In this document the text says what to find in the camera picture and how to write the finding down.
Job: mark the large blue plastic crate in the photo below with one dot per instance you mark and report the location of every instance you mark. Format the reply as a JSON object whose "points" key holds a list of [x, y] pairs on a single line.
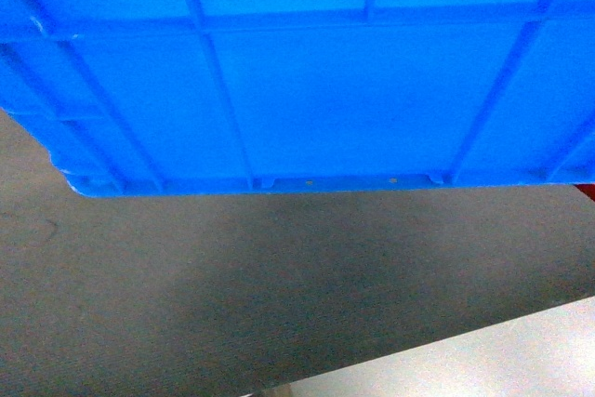
{"points": [[172, 97]]}

